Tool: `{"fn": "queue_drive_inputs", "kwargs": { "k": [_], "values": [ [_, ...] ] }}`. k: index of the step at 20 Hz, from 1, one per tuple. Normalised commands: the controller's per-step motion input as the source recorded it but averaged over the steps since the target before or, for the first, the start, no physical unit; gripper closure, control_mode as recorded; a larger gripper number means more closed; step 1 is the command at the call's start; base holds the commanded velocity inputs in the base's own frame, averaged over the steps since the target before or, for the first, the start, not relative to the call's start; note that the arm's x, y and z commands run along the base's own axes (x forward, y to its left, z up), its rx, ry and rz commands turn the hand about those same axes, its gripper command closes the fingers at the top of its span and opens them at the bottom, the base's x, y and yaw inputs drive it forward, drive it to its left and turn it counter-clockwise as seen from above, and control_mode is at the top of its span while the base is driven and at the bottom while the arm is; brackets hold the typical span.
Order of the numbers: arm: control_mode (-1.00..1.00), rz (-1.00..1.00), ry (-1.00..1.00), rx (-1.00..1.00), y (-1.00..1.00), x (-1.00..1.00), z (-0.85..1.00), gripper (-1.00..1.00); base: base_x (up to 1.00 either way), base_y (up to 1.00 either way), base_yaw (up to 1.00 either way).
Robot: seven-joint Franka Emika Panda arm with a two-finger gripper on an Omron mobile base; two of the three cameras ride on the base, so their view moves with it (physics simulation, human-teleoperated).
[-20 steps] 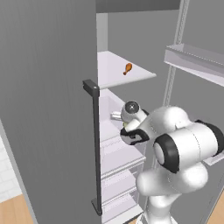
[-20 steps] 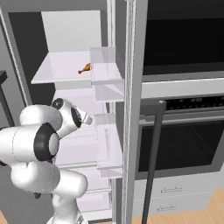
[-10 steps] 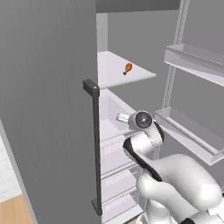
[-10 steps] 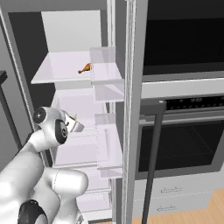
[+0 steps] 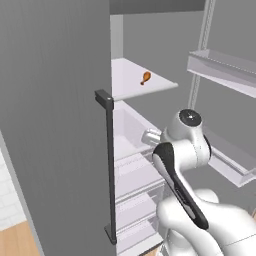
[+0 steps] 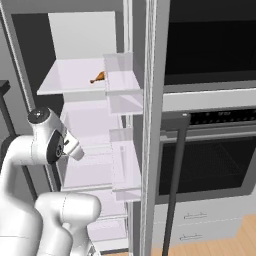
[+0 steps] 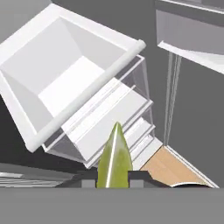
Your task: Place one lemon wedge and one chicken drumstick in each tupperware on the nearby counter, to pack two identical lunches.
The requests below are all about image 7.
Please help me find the white plate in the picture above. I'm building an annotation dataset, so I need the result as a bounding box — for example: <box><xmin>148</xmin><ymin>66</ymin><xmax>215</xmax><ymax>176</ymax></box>
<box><xmin>169</xmin><ymin>181</ymin><xmax>212</xmax><ymax>189</ymax></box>

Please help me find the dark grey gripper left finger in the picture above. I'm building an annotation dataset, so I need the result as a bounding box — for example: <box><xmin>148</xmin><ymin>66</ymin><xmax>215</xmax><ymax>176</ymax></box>
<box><xmin>59</xmin><ymin>170</ymin><xmax>98</xmax><ymax>189</ymax></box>

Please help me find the grey fridge door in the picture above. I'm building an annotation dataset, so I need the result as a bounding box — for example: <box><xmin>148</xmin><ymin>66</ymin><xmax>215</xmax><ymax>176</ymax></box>
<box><xmin>162</xmin><ymin>51</ymin><xmax>224</xmax><ymax>189</ymax></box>

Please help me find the yellow-green lemon wedge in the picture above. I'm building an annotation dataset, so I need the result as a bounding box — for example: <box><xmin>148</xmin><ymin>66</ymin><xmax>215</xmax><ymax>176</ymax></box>
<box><xmin>95</xmin><ymin>121</ymin><xmax>134</xmax><ymax>189</ymax></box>

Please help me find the white fridge drawer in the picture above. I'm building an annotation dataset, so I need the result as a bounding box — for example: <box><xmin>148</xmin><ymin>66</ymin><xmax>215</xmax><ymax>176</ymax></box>
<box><xmin>0</xmin><ymin>3</ymin><xmax>140</xmax><ymax>148</ymax></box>

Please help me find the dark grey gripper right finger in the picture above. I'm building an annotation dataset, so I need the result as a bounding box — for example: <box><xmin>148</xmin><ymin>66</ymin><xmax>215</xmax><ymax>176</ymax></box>
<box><xmin>128</xmin><ymin>170</ymin><xmax>173</xmax><ymax>189</ymax></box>

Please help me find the grey ribbed panel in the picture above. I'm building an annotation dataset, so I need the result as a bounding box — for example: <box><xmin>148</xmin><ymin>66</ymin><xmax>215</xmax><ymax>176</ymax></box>
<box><xmin>0</xmin><ymin>162</ymin><xmax>81</xmax><ymax>189</ymax></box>

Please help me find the clear fridge shelf stack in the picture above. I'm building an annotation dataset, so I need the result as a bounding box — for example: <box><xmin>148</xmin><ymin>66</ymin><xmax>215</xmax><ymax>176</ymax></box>
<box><xmin>41</xmin><ymin>53</ymin><xmax>165</xmax><ymax>172</ymax></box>

